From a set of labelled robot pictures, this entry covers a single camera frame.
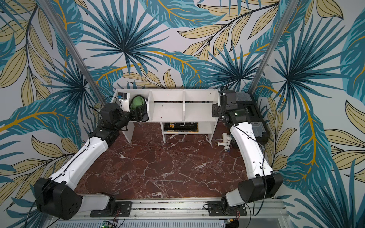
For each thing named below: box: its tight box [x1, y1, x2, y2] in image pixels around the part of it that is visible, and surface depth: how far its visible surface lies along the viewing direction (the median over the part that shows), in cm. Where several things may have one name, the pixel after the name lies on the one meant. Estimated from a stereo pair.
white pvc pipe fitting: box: [216, 132, 232, 152], surface depth 100 cm
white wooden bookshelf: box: [112, 88, 221, 143], surface depth 84 cm
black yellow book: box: [163, 122, 199, 133], surface depth 92 cm
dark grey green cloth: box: [129, 95, 147, 111], surface depth 77 cm
